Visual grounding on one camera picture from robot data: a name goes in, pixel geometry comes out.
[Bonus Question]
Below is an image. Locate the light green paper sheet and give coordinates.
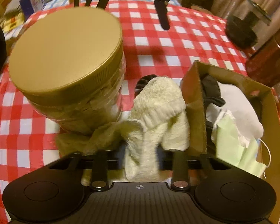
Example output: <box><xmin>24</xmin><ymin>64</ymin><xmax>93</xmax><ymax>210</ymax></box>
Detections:
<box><xmin>211</xmin><ymin>110</ymin><xmax>272</xmax><ymax>178</ymax></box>

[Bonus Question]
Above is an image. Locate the blue surgical mask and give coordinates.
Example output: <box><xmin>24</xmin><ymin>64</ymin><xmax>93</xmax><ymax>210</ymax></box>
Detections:
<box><xmin>250</xmin><ymin>139</ymin><xmax>272</xmax><ymax>179</ymax></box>

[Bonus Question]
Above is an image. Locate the red white checkered tablecloth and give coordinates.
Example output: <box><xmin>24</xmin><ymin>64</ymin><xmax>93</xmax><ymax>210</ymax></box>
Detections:
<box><xmin>0</xmin><ymin>0</ymin><xmax>280</xmax><ymax>224</ymax></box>

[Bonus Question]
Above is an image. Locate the brown wooden canister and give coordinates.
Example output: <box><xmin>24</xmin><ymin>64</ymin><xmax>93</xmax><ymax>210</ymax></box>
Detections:
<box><xmin>245</xmin><ymin>28</ymin><xmax>280</xmax><ymax>87</ymax></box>

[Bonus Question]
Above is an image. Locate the white quilted face mask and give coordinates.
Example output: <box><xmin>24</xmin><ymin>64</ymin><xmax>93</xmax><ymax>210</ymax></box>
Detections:
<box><xmin>201</xmin><ymin>74</ymin><xmax>264</xmax><ymax>141</ymax></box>

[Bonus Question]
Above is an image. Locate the gold-lid nut jar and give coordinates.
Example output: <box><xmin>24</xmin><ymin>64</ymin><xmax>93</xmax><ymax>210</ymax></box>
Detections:
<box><xmin>8</xmin><ymin>7</ymin><xmax>125</xmax><ymax>135</ymax></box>

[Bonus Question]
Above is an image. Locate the brown cardboard box tray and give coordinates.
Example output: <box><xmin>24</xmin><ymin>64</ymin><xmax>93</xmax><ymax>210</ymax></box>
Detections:
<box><xmin>181</xmin><ymin>60</ymin><xmax>280</xmax><ymax>223</ymax></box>

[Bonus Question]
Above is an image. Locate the cream terry towel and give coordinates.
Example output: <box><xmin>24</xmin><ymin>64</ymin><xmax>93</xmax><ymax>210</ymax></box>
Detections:
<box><xmin>55</xmin><ymin>76</ymin><xmax>190</xmax><ymax>182</ymax></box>

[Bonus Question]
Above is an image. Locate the glass jar dark lid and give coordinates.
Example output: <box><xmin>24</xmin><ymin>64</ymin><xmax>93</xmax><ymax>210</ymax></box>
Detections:
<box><xmin>225</xmin><ymin>0</ymin><xmax>271</xmax><ymax>50</ymax></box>

